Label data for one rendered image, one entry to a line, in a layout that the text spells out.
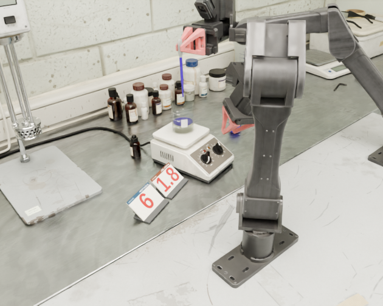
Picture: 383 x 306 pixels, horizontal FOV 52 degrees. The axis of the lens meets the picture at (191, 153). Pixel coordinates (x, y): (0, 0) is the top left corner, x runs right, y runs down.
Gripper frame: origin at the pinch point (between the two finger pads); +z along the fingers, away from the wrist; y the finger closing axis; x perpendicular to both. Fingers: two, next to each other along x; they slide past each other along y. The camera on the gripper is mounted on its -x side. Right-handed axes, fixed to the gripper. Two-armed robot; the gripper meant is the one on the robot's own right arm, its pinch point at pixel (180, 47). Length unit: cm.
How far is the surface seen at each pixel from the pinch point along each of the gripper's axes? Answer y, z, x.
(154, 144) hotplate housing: -4.9, 8.1, 25.5
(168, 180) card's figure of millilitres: 4.9, 14.5, 29.8
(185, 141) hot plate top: 4.0, 5.3, 23.2
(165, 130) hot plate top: -4.6, 3.4, 22.9
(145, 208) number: 7.4, 25.8, 30.3
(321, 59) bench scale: 4, -91, 29
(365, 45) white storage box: 16, -111, 26
